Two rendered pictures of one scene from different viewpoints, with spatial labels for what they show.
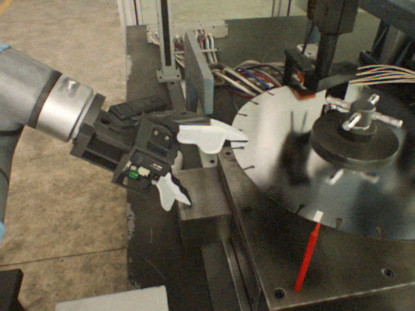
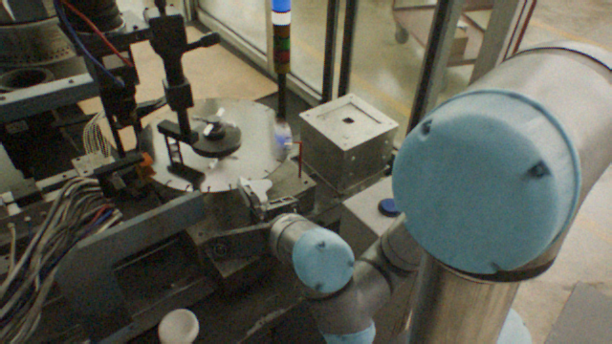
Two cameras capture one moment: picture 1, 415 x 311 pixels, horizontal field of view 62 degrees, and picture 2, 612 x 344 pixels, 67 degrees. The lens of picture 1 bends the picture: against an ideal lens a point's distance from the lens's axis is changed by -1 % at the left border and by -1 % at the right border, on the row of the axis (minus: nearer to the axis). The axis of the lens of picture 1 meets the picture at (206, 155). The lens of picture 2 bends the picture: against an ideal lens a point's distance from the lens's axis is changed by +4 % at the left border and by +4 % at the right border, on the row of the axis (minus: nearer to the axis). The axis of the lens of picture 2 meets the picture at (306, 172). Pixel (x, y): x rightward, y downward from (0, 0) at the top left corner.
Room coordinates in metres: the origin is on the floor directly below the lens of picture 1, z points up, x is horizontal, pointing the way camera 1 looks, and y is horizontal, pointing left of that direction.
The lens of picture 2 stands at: (0.56, 0.57, 1.55)
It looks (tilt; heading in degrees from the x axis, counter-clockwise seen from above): 42 degrees down; 242
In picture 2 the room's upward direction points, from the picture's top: 2 degrees clockwise
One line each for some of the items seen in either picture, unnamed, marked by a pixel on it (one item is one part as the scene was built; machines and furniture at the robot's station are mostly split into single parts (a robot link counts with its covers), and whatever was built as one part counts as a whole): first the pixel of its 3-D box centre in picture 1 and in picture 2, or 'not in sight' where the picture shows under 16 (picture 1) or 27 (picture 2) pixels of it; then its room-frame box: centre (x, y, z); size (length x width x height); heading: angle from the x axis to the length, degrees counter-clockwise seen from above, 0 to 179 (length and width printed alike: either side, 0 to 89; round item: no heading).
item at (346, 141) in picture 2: not in sight; (345, 143); (0.03, -0.20, 0.82); 0.18 x 0.18 x 0.15; 10
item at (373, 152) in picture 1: (355, 132); (215, 134); (0.37, -0.20, 0.96); 0.11 x 0.11 x 0.03
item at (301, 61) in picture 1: (297, 77); (126, 175); (0.57, -0.16, 0.95); 0.10 x 0.03 x 0.07; 10
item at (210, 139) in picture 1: (213, 140); (256, 186); (0.36, -0.01, 0.96); 0.09 x 0.06 x 0.03; 89
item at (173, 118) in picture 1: (178, 128); (254, 204); (0.38, 0.04, 0.97); 0.09 x 0.02 x 0.05; 89
